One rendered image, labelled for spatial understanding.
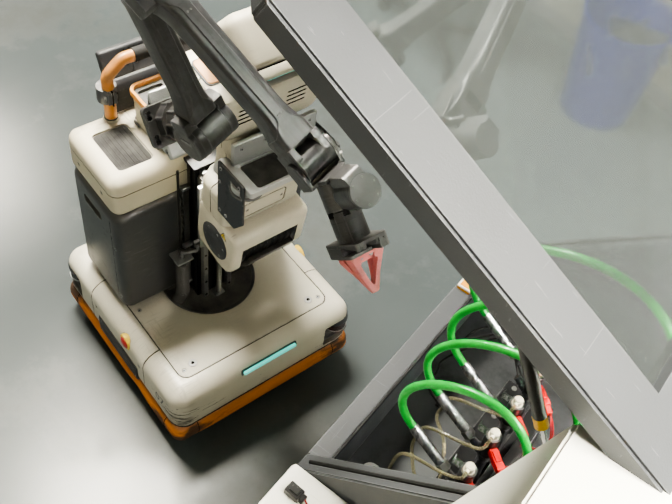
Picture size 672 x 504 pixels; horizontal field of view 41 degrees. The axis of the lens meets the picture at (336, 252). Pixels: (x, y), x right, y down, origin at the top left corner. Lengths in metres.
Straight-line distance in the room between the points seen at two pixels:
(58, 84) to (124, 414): 1.54
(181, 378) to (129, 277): 0.31
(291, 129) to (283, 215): 0.76
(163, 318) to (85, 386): 0.37
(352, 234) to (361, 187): 0.11
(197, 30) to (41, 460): 1.63
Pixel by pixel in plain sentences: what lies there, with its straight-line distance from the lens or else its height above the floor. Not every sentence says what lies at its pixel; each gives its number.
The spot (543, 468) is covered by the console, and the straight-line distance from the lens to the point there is 1.02.
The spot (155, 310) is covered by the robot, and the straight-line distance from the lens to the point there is 2.63.
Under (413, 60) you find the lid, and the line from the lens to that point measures 1.01.
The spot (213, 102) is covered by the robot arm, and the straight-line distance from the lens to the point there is 1.68.
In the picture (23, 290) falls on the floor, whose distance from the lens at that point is 3.08.
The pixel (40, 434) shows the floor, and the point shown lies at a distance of 2.78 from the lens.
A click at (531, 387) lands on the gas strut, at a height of 1.53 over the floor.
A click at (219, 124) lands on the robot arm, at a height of 1.26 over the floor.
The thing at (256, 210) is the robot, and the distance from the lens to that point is 2.14.
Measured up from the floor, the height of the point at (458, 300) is 0.95.
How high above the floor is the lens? 2.41
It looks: 50 degrees down
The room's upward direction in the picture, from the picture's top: 9 degrees clockwise
